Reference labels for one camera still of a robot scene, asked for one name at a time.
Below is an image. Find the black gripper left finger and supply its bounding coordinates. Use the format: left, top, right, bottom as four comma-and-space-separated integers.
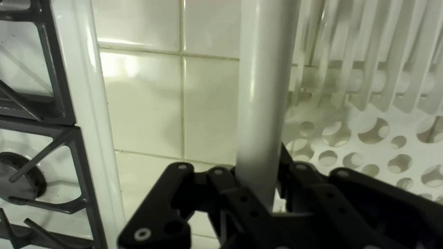
116, 161, 278, 249

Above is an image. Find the black burner cap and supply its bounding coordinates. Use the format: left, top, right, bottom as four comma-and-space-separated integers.
0, 151, 48, 201

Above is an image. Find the black stove grate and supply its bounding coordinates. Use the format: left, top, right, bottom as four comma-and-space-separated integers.
0, 115, 111, 249
0, 0, 77, 127

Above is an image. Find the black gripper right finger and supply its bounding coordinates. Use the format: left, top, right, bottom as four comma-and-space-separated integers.
275, 143, 443, 249

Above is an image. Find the white plastic dish rack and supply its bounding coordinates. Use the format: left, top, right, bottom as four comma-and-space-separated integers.
234, 0, 443, 215

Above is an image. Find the white stove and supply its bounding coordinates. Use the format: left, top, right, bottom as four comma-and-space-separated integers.
0, 0, 127, 249

